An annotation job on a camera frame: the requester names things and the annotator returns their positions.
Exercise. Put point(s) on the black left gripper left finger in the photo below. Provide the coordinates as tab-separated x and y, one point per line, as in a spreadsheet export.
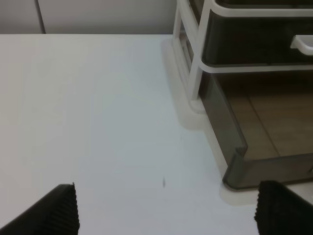
54	214

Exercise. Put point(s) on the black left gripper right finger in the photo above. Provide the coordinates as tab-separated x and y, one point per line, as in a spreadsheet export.
280	211

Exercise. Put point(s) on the dark translucent bottom drawer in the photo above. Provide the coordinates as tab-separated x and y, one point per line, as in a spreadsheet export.
263	123

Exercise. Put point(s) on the dark translucent drawer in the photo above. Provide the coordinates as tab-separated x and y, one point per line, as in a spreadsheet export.
266	2
254	41
263	123

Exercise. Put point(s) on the dark translucent middle drawer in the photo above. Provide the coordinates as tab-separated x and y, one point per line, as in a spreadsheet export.
254	41

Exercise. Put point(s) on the dark translucent top drawer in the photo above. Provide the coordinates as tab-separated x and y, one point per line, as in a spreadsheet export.
266	2

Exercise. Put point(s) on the white drawer cabinet frame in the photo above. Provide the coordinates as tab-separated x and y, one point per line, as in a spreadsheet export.
189	34

